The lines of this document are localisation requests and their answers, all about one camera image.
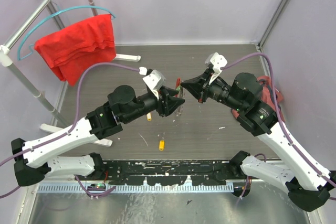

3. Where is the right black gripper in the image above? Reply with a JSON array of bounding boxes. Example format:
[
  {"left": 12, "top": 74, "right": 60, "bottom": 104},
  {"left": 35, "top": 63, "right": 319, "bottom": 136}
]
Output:
[{"left": 181, "top": 67, "right": 245, "bottom": 112}]

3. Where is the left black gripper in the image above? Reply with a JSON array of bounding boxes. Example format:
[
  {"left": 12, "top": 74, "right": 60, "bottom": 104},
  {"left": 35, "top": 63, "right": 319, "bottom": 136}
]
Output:
[{"left": 123, "top": 86, "right": 186, "bottom": 125}]

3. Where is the metal key holder red handle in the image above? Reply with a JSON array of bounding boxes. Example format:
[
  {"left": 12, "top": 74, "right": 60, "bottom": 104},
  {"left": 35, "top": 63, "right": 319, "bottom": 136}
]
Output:
[{"left": 175, "top": 77, "right": 184, "bottom": 117}]

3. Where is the yellow tag key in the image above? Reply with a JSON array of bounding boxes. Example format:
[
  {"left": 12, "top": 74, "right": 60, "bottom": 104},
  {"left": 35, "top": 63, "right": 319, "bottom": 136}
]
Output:
[
  {"left": 146, "top": 113, "right": 152, "bottom": 122},
  {"left": 159, "top": 139, "right": 165, "bottom": 151}
]

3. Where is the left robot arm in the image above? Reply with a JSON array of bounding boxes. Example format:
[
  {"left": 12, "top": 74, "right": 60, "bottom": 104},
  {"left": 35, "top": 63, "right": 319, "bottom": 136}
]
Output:
[{"left": 11, "top": 85, "right": 185, "bottom": 187}]

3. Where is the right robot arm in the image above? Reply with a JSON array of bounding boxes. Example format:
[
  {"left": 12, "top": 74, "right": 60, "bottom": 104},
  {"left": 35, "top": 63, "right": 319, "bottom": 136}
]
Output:
[{"left": 181, "top": 67, "right": 335, "bottom": 212}]

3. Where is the reddish shirt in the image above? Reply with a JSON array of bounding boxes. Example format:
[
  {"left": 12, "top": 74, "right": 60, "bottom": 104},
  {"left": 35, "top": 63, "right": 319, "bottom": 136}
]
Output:
[{"left": 232, "top": 72, "right": 285, "bottom": 122}]

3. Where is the red cloth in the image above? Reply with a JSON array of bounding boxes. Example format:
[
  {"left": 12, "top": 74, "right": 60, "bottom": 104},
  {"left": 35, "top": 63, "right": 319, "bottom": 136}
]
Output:
[{"left": 34, "top": 14, "right": 116, "bottom": 86}]

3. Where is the teal clothes hanger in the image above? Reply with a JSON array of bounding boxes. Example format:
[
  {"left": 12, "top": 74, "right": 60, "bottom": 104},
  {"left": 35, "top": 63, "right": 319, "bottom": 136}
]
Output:
[{"left": 16, "top": 5, "right": 116, "bottom": 61}]

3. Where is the white clothes rack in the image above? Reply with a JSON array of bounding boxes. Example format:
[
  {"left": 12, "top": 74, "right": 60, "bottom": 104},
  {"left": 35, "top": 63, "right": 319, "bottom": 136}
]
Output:
[{"left": 0, "top": 0, "right": 142, "bottom": 147}]

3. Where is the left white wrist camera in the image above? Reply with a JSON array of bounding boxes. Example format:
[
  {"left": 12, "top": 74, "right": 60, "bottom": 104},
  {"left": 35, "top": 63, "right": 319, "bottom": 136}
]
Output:
[{"left": 139, "top": 67, "right": 166, "bottom": 100}]

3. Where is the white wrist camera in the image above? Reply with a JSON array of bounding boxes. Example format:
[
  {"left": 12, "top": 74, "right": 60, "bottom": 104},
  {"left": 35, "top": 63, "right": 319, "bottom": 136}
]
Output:
[
  {"left": 205, "top": 52, "right": 228, "bottom": 84},
  {"left": 139, "top": 67, "right": 166, "bottom": 100}
]

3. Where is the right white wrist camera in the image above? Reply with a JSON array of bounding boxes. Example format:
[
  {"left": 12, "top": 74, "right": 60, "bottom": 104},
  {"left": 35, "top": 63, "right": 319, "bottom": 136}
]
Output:
[{"left": 205, "top": 52, "right": 228, "bottom": 84}]

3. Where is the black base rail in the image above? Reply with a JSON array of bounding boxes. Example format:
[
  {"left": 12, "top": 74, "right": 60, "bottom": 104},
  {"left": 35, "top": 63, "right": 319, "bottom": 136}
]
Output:
[{"left": 57, "top": 158, "right": 263, "bottom": 187}]

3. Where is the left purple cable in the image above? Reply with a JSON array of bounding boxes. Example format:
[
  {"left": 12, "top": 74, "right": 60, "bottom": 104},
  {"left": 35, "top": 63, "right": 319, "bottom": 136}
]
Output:
[{"left": 0, "top": 62, "right": 142, "bottom": 200}]

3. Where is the purple cable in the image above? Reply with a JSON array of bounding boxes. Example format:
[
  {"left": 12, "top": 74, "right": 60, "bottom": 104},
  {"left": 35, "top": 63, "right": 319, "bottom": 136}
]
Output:
[
  {"left": 0, "top": 62, "right": 142, "bottom": 200},
  {"left": 220, "top": 52, "right": 336, "bottom": 204}
]

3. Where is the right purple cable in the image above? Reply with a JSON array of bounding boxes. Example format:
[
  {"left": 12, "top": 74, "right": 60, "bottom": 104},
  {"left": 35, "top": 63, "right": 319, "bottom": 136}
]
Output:
[{"left": 220, "top": 52, "right": 336, "bottom": 204}]

